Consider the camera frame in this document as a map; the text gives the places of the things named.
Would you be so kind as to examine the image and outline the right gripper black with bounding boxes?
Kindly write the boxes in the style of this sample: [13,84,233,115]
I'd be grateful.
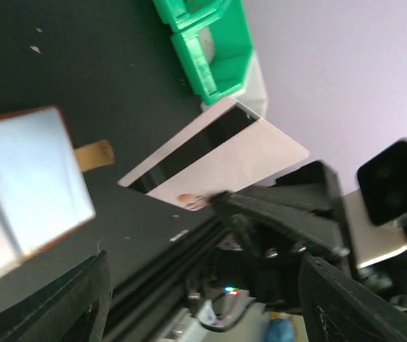
[209,160,353,276]

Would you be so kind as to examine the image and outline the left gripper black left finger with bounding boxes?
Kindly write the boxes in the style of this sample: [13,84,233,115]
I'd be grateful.
[0,251,111,341]

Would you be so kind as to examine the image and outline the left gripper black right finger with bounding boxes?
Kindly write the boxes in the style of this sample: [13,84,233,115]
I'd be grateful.
[298,254,407,341]

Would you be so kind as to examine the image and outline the white card with magnetic stripe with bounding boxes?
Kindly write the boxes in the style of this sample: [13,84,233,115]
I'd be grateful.
[118,97,309,211]

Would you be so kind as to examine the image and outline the brown leather card holder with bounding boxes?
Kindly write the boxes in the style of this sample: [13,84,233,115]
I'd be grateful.
[0,106,115,278]

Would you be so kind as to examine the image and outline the white card in bin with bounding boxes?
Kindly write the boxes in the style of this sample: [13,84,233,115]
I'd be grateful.
[198,26,215,63]

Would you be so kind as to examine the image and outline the white translucent bin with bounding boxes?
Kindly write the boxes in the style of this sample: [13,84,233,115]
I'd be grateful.
[191,49,269,118]

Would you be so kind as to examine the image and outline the green bin middle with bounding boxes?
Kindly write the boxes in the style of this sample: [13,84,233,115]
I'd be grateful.
[170,1,254,105]

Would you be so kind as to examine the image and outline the green bin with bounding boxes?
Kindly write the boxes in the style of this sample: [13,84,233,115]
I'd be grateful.
[170,1,254,105]
[153,0,230,32]

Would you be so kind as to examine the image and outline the green bin far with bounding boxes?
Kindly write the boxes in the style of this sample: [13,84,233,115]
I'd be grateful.
[153,0,230,32]

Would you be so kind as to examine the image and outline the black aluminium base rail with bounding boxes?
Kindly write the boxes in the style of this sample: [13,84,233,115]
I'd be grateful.
[103,217,228,341]

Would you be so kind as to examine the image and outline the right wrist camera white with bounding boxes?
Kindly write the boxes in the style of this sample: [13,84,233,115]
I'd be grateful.
[344,138,407,269]

